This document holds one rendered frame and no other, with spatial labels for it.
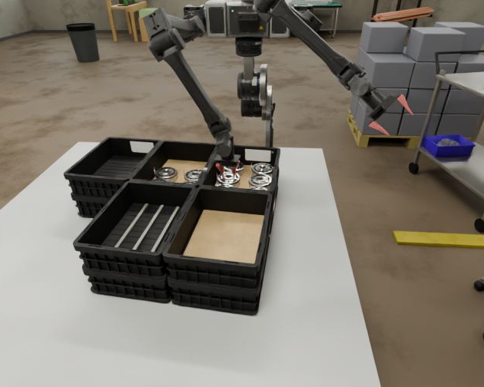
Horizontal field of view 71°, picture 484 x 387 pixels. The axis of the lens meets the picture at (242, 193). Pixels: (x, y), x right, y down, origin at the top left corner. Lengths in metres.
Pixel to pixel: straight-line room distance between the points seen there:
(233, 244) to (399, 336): 1.21
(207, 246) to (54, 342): 0.55
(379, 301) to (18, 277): 1.83
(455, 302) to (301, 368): 1.50
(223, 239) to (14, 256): 0.85
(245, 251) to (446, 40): 3.11
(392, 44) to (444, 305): 2.71
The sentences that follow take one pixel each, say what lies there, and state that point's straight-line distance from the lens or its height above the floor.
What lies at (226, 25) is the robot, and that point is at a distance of 1.79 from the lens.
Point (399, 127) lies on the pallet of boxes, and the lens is 4.06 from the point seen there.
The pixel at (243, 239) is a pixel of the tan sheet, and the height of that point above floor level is 0.83.
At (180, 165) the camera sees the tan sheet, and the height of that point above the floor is 0.83.
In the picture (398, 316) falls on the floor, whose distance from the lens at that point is 2.23.
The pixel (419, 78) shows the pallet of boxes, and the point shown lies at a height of 0.74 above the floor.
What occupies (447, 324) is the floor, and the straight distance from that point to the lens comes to 2.31.
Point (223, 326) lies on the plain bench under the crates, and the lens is 1.17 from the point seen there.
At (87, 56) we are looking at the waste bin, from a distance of 8.54.
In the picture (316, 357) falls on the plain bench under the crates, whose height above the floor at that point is 0.70.
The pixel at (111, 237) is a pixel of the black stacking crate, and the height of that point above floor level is 0.83.
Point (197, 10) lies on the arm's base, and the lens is 1.78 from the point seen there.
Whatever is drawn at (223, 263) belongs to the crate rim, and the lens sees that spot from 1.02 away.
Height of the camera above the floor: 1.65
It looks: 33 degrees down
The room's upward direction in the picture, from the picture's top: 1 degrees counter-clockwise
